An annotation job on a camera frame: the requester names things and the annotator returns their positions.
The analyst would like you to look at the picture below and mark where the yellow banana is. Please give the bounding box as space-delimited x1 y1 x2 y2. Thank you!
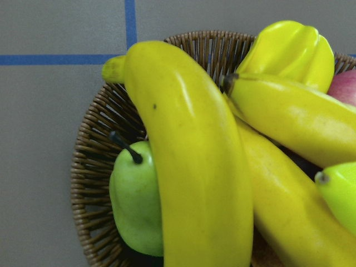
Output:
221 73 355 167
224 94 356 267
102 41 253 266

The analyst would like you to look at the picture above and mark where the red apple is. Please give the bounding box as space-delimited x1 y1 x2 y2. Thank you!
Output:
327 70 355 106

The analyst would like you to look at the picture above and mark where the brown wicker basket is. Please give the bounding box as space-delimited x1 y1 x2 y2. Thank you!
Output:
70 30 356 267

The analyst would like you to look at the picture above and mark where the brown paper table mat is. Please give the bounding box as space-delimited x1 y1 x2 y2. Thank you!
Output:
1 1 355 266

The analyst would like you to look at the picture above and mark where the yellow-green lemon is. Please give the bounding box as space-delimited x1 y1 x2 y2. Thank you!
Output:
314 162 355 234

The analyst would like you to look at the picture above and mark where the green pear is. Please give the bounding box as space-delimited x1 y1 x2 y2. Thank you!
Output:
109 131 164 256

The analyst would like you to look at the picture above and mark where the yellow starfruit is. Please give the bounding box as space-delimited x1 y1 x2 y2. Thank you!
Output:
236 21 335 93

